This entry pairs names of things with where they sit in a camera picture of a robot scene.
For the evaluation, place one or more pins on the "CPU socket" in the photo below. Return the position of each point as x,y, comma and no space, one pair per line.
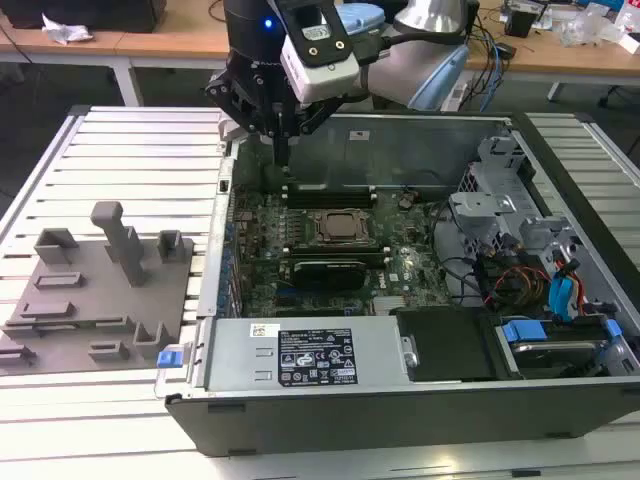
314,220

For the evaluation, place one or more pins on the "black RAM slot bank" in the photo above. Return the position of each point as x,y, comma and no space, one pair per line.
335,250
330,201

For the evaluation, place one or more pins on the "crumpled white paper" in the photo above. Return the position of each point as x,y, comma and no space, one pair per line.
65,31

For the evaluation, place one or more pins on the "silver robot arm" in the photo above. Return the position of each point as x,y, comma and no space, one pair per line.
430,15

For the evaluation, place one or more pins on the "grey metal drive cage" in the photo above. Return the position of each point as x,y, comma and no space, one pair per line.
480,205

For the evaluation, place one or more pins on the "grey parts rack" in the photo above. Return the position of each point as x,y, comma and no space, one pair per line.
100,300

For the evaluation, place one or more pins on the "black plastic shroud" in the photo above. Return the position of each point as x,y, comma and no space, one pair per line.
445,345

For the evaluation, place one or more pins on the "silver chipset heatsink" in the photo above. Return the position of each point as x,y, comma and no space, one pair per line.
390,306

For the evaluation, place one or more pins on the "hard disk in blue carrier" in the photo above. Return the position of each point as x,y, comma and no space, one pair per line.
522,332

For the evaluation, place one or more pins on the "white power strip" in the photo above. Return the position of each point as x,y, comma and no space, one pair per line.
454,96

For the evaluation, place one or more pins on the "black graphics card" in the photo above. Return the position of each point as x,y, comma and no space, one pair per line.
327,274

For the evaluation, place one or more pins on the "large black box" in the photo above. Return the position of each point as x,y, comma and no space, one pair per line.
100,15

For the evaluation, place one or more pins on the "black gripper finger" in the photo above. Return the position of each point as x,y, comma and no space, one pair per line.
235,97
310,120

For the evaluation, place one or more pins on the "black power adapter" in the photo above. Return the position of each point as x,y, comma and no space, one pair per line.
507,51

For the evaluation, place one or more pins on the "black open PC case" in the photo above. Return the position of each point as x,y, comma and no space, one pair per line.
350,425

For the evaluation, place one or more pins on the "round coin battery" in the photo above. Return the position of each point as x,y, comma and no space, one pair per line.
406,201

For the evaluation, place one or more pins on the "grey power supply unit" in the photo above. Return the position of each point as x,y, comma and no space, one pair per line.
240,360

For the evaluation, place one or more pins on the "tall black box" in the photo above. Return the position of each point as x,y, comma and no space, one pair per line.
472,17

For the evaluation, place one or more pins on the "clear plastic bag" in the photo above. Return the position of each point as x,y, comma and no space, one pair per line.
590,22

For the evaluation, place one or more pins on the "red white carton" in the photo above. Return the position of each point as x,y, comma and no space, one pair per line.
630,30

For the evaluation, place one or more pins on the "blue case latch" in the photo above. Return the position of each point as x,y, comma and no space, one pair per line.
168,359

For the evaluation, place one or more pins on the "wooden desk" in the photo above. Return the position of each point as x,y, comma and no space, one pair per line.
175,45

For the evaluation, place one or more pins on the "small black device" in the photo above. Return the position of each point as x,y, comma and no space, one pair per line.
520,22

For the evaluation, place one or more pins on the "CPU with metal top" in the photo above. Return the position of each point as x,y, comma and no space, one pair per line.
343,225

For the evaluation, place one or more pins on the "green motherboard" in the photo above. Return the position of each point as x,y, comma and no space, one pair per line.
410,270

